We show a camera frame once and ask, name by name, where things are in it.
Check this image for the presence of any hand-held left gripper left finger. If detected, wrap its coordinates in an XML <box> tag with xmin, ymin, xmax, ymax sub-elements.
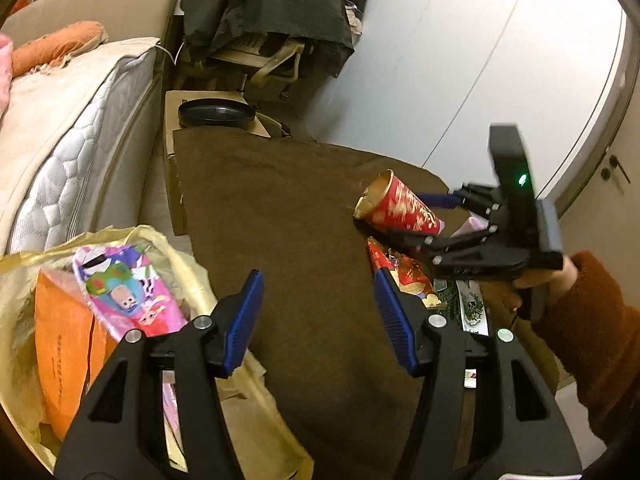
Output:
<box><xmin>54</xmin><ymin>269</ymin><xmax>265</xmax><ymax>480</ymax></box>

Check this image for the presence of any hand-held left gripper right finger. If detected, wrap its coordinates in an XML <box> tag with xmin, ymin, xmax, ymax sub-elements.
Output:
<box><xmin>372</xmin><ymin>267</ymin><xmax>583</xmax><ymax>480</ymax></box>

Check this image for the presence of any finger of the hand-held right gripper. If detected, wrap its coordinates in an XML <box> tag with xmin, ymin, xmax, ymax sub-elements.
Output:
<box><xmin>414</xmin><ymin>184</ymin><xmax>503</xmax><ymax>223</ymax></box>
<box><xmin>384</xmin><ymin>225</ymin><xmax>501</xmax><ymax>266</ymax></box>

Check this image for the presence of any red patterned snack wrapper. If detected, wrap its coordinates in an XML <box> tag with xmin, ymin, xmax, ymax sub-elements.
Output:
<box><xmin>367</xmin><ymin>237</ymin><xmax>441</xmax><ymax>311</ymax></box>

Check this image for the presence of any red gold paper cone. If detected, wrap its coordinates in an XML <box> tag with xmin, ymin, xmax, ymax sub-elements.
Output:
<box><xmin>353</xmin><ymin>169</ymin><xmax>445</xmax><ymax>237</ymax></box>

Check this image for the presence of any green white milk carton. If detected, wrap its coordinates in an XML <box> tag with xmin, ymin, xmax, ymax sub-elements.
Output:
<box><xmin>432</xmin><ymin>277</ymin><xmax>491</xmax><ymax>391</ymax></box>

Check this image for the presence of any pink cartoon snack packet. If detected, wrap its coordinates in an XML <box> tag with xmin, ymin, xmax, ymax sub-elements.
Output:
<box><xmin>72</xmin><ymin>244</ymin><xmax>188</xmax><ymax>441</ymax></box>

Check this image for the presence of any orange shopping bag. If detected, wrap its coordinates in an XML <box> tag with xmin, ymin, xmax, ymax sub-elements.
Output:
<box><xmin>34</xmin><ymin>267</ymin><xmax>126</xmax><ymax>443</ymax></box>

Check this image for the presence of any yellow plastic bag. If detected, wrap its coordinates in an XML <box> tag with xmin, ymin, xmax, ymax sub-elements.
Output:
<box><xmin>0</xmin><ymin>225</ymin><xmax>316</xmax><ymax>480</ymax></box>

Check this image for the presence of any person's right forearm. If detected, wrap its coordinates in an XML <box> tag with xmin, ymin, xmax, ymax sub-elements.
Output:
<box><xmin>530</xmin><ymin>251</ymin><xmax>640</xmax><ymax>451</ymax></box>

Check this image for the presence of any person's right hand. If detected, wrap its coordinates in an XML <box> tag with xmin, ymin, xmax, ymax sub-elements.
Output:
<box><xmin>507</xmin><ymin>255</ymin><xmax>578</xmax><ymax>322</ymax></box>

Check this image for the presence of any brown tablecloth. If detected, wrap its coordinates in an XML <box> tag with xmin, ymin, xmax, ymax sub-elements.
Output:
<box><xmin>172</xmin><ymin>125</ymin><xmax>561</xmax><ymax>480</ymax></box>

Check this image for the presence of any beige cloth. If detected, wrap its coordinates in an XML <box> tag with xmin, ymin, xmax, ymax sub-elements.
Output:
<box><xmin>345</xmin><ymin>2</ymin><xmax>367</xmax><ymax>37</ymax></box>

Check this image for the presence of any black round tray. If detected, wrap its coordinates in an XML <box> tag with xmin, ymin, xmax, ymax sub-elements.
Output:
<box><xmin>178</xmin><ymin>99</ymin><xmax>257</xmax><ymax>130</ymax></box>

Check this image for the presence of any beige office chair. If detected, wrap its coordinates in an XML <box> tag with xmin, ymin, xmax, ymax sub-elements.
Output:
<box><xmin>200</xmin><ymin>35</ymin><xmax>321</xmax><ymax>103</ymax></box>

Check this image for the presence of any cardboard box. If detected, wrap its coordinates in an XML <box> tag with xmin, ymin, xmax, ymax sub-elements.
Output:
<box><xmin>162</xmin><ymin>90</ymin><xmax>273</xmax><ymax>236</ymax></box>

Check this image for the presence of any white quilted mattress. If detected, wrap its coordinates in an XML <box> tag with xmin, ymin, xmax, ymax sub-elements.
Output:
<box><xmin>5</xmin><ymin>42</ymin><xmax>163</xmax><ymax>253</ymax></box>

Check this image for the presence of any chair with dark jacket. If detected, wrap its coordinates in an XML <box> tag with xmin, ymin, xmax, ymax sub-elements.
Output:
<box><xmin>180</xmin><ymin>0</ymin><xmax>356</xmax><ymax>78</ymax></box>

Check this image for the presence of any orange pillow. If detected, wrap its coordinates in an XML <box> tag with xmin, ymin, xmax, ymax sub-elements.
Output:
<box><xmin>10</xmin><ymin>21</ymin><xmax>108</xmax><ymax>77</ymax></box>

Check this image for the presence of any beige upholstered headboard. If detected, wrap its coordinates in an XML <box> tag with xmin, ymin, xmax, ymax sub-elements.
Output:
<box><xmin>0</xmin><ymin>0</ymin><xmax>185</xmax><ymax>53</ymax></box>

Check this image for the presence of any pink quilt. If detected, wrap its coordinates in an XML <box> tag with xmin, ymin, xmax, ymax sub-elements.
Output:
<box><xmin>0</xmin><ymin>32</ymin><xmax>13</xmax><ymax>121</ymax></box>

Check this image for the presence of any black door handle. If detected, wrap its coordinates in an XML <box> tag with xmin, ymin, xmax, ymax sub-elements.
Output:
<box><xmin>600</xmin><ymin>155</ymin><xmax>632</xmax><ymax>185</ymax></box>

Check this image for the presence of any white cable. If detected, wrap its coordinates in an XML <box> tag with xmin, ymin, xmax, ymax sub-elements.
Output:
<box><xmin>154</xmin><ymin>42</ymin><xmax>185</xmax><ymax>67</ymax></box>

